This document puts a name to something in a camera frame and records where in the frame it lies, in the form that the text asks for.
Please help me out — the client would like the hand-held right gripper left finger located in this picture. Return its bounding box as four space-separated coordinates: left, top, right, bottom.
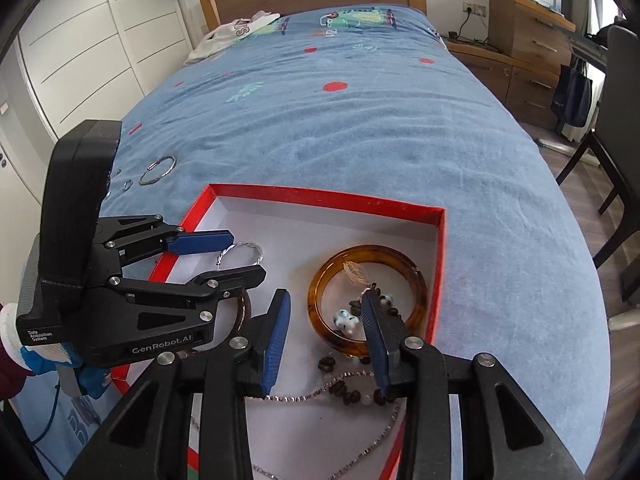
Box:
65 287 292 480

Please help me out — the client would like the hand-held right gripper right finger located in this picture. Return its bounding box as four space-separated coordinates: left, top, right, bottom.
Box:
361 290 586 480

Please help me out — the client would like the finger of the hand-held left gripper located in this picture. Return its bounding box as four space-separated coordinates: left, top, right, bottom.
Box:
87 266 267 323
92 215 235 276

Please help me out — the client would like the dark mottled bangle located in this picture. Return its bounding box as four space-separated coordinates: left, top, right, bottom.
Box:
232 287 253 336

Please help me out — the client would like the twisted silver bracelet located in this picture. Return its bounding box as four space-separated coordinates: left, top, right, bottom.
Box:
216 241 264 273

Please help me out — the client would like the brown and white beaded bracelet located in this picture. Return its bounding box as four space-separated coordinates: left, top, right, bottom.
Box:
317 259 403 408

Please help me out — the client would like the silver chain necklace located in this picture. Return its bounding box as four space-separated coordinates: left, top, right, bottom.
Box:
245 370 401 480

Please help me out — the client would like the red jewelry box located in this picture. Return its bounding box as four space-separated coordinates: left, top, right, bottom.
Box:
111 184 447 480

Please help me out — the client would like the amber bangle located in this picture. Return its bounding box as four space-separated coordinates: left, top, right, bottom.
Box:
307 244 429 358

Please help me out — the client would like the person's left forearm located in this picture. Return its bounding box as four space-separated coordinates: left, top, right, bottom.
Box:
0 342 32 401

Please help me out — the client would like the person's left hand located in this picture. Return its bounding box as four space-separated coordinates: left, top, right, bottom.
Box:
0 302 115 397

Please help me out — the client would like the white door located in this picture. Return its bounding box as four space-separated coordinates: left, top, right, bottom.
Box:
0 120 38 211

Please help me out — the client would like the thin silver bangle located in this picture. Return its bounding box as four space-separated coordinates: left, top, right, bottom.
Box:
139 155 177 186

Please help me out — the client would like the white wardrobe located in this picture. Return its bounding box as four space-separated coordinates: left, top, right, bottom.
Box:
15 0 193 136

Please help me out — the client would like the white garment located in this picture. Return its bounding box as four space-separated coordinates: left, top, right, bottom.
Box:
184 10 282 65

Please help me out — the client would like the low wooden nightstand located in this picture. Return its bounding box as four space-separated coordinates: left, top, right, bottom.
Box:
444 37 563 122

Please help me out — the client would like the dark hanging bag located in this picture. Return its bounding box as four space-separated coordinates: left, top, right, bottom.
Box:
550 57 596 143

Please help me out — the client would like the dark chair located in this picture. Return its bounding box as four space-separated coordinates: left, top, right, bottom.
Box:
555 25 640 281

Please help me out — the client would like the grey desk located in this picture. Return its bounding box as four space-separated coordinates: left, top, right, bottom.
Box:
567 32 611 68

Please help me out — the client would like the thin blue cable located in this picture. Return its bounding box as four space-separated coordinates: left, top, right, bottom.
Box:
30 380 63 446

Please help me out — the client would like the black power cable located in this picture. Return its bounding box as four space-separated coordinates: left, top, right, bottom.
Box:
447 10 473 41

